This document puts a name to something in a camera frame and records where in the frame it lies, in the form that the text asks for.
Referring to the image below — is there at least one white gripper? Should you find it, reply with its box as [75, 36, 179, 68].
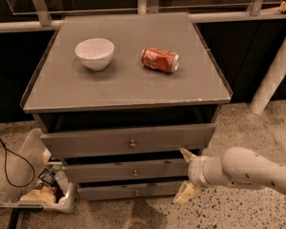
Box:
[173, 148, 224, 204]

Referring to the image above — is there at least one grey drawer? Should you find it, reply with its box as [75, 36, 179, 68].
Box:
[77, 180, 182, 201]
[41, 123, 215, 158]
[64, 158, 189, 183]

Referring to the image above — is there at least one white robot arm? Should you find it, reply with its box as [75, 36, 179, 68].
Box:
[174, 147, 286, 204]

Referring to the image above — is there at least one grey top drawer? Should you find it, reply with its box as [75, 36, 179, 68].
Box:
[41, 123, 215, 158]

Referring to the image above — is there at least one grey bottom drawer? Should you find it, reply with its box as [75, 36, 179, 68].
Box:
[77, 180, 182, 201]

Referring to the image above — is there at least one grey drawer cabinet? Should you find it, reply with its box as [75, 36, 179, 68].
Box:
[21, 13, 232, 189]

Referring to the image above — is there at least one red soda can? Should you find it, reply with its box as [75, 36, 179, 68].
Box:
[141, 47, 179, 73]

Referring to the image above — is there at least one green snack packet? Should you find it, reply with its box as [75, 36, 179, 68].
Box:
[51, 165, 63, 174]

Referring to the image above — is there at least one dark blue snack packet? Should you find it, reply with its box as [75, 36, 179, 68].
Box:
[38, 168, 56, 186]

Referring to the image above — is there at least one yellow chip bag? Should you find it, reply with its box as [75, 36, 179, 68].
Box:
[21, 183, 56, 204]

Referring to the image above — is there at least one white ceramic bowl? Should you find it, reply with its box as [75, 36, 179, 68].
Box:
[74, 38, 114, 71]

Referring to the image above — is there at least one clear plastic bin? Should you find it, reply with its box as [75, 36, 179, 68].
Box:
[0, 128, 75, 213]

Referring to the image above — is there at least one white metal railing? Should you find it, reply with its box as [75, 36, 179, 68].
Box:
[0, 0, 286, 33]

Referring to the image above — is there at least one white diagonal post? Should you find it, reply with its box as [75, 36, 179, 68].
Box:
[249, 37, 286, 115]

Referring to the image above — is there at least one black cable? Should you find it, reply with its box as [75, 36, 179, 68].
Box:
[0, 124, 36, 188]

